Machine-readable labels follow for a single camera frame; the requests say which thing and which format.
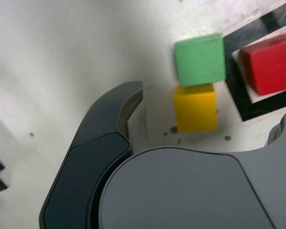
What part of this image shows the red cube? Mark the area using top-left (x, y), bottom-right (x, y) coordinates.
top-left (239, 34), bottom-right (286, 96)

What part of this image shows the black tape square outline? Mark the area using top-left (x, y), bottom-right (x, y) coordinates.
top-left (223, 0), bottom-right (286, 123)

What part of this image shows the yellow cube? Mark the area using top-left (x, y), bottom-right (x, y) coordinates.
top-left (173, 83), bottom-right (219, 133)

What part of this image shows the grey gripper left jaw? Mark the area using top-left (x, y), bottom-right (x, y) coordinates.
top-left (39, 81), bottom-right (148, 229)

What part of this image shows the green cube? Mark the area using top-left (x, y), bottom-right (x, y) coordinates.
top-left (174, 33), bottom-right (227, 87)

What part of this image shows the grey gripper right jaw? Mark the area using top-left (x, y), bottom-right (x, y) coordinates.
top-left (97, 112), bottom-right (286, 229)

